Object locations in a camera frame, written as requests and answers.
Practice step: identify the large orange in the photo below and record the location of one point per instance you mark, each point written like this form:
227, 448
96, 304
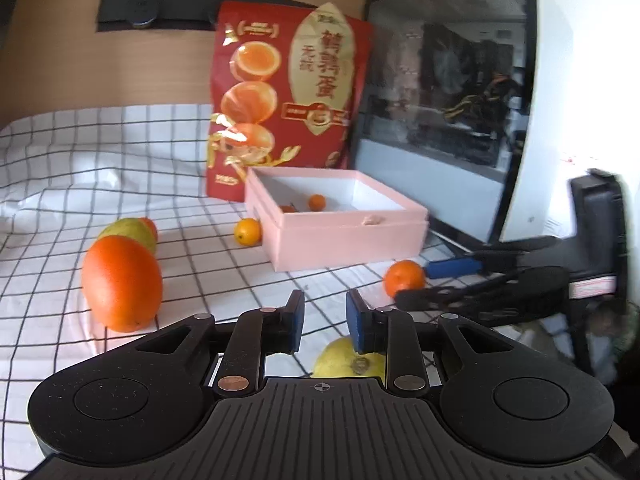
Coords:
122, 284

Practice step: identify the red snack bag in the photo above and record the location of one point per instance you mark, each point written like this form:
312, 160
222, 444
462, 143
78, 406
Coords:
285, 84

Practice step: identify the mandarin near box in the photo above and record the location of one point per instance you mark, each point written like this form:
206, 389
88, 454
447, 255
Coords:
403, 275

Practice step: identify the pink cardboard box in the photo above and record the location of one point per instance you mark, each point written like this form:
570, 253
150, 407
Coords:
364, 220

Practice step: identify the white checkered tablecloth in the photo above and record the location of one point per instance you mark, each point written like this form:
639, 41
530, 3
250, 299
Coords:
67, 175

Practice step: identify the small kumquat beside box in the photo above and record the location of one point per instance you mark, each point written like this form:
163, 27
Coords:
248, 232

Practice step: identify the small kumquat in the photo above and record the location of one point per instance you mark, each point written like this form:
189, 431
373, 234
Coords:
248, 232
316, 202

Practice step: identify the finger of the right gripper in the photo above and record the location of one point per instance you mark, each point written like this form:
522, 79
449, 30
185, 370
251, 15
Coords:
453, 268
512, 294

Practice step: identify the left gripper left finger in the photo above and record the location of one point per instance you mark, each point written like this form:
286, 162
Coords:
228, 358

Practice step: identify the yellow-green lemon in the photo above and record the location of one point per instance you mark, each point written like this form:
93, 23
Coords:
340, 360

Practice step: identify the black wall power strip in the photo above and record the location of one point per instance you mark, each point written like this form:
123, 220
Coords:
116, 15

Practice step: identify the mandarin behind pear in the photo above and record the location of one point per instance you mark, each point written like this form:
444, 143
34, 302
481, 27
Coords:
151, 226

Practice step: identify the yellow-green pear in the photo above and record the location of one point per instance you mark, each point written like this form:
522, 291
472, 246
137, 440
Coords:
131, 228

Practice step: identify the mandarin with stem in box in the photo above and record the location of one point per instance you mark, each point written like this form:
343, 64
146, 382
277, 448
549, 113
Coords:
288, 209

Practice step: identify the glass-sided computer case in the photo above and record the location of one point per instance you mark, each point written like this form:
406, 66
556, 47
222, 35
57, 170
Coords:
483, 110

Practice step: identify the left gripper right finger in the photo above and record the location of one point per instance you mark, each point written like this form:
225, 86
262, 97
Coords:
453, 341

